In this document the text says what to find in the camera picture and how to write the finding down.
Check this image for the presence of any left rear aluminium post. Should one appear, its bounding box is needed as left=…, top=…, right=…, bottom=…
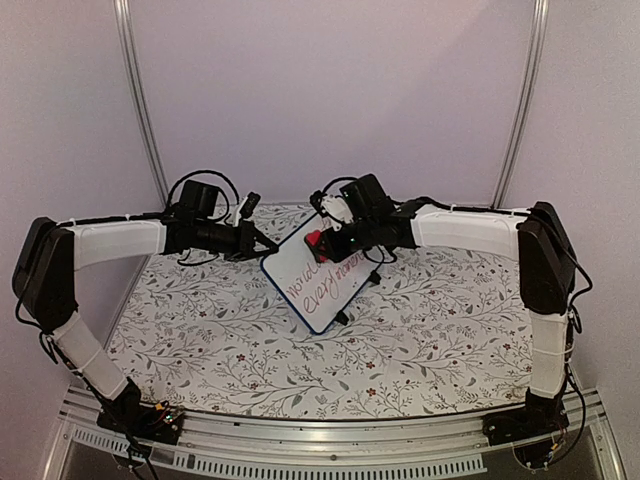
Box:
left=113, top=0, right=169, bottom=203

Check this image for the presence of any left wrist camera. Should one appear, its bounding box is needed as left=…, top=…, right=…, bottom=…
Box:
left=230, top=192, right=261, bottom=227

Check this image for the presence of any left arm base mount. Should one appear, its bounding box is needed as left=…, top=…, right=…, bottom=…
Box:
left=92, top=378, right=184, bottom=445

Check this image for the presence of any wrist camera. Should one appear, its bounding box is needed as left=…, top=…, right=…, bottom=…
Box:
left=310, top=173, right=395, bottom=231
left=230, top=192, right=261, bottom=227

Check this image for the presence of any small whiteboard blue frame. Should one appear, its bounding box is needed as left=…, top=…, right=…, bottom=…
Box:
left=260, top=213, right=380, bottom=335

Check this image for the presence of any wire whiteboard stand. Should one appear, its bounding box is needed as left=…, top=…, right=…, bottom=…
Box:
left=332, top=269, right=382, bottom=326

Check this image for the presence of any aluminium post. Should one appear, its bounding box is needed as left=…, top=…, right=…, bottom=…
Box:
left=491, top=0, right=550, bottom=208
left=113, top=0, right=169, bottom=203

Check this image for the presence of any right rear aluminium post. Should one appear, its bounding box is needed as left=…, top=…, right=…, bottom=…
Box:
left=491, top=0, right=550, bottom=208

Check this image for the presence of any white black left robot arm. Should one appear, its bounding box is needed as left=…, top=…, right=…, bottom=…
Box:
left=12, top=180, right=278, bottom=434

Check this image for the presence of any front aluminium rail frame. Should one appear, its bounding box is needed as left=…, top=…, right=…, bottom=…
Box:
left=43, top=386, right=628, bottom=479

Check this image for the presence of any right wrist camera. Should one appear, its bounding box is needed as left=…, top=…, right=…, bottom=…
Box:
left=310, top=173, right=395, bottom=231

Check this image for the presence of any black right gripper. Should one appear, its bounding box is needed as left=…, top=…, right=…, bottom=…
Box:
left=315, top=215, right=378, bottom=262

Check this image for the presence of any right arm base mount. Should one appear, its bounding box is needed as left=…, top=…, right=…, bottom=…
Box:
left=482, top=389, right=569, bottom=446

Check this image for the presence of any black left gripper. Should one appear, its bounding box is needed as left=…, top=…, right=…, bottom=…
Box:
left=196, top=220, right=280, bottom=264

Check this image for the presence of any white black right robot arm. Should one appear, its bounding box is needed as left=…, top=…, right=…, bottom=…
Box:
left=309, top=192, right=582, bottom=436

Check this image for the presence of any red whiteboard eraser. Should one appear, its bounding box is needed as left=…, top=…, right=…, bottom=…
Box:
left=305, top=230, right=325, bottom=252

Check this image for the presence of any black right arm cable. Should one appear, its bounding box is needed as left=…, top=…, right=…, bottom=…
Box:
left=394, top=197, right=594, bottom=469

